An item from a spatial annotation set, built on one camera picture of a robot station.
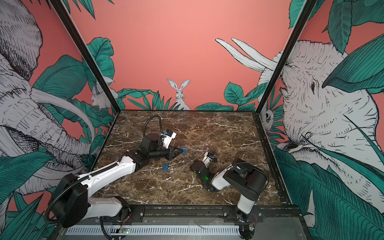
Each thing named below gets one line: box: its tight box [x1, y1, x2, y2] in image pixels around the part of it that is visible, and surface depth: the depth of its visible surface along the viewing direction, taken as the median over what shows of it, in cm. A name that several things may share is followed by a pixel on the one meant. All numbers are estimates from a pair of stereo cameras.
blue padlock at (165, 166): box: [162, 163, 169, 170], surface depth 92 cm
